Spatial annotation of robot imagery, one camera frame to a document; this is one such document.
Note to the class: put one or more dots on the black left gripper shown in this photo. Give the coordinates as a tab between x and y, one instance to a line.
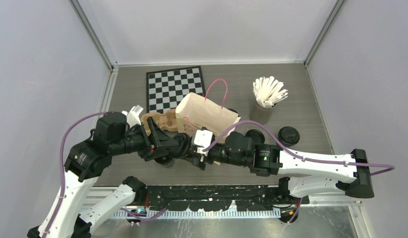
158	142

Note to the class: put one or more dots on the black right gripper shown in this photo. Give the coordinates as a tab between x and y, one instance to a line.
199	161

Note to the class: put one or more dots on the pink paper bag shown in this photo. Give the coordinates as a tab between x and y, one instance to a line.
195	111

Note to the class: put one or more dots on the stack of black lids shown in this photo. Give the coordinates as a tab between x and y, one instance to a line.
256	135

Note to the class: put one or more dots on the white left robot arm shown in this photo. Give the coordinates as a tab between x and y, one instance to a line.
85	163

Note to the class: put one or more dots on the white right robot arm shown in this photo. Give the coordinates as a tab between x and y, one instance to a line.
301	173

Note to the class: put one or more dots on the brown cardboard cup carrier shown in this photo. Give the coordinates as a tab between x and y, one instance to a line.
166	121

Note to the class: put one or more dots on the black white chessboard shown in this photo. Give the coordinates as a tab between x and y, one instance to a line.
165	89

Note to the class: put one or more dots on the cup of white paper straws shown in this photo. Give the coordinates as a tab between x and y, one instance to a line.
268	92

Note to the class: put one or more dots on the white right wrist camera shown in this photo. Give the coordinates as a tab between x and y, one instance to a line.
202	138

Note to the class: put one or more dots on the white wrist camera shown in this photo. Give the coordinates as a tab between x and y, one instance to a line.
202	138
133	116

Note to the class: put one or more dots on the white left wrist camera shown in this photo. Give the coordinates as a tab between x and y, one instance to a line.
133	116

